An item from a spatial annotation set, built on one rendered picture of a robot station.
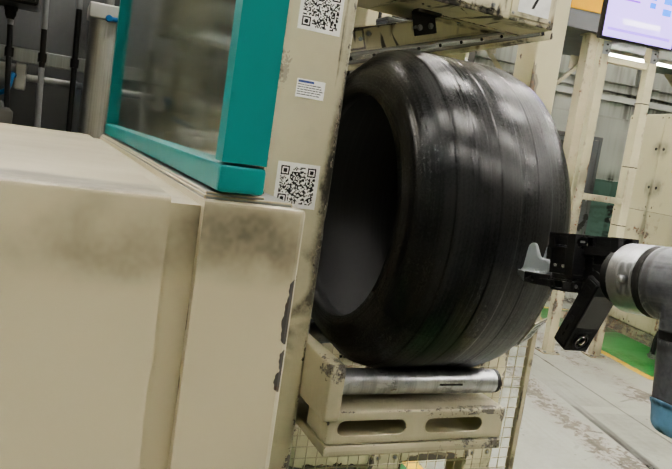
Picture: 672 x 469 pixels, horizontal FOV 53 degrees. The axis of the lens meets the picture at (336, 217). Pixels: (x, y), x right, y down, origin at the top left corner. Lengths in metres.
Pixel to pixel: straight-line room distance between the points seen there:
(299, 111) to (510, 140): 0.34
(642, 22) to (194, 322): 5.28
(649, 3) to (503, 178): 4.50
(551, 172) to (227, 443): 0.92
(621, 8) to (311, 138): 4.39
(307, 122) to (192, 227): 0.87
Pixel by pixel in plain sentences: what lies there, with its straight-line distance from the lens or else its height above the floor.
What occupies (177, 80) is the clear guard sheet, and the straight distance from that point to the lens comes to 0.42.
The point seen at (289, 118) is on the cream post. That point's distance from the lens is 1.12.
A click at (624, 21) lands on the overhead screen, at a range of 5.39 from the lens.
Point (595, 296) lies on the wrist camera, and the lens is 0.97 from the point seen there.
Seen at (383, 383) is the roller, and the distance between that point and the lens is 1.20.
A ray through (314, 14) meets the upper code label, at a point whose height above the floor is 1.50.
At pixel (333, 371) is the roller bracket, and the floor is 0.94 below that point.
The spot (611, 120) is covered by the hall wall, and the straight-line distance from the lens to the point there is 12.64.
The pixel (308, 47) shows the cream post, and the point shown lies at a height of 1.45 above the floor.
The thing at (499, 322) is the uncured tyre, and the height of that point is 1.05.
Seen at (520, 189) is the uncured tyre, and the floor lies 1.27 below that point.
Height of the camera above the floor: 1.29
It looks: 6 degrees down
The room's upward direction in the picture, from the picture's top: 9 degrees clockwise
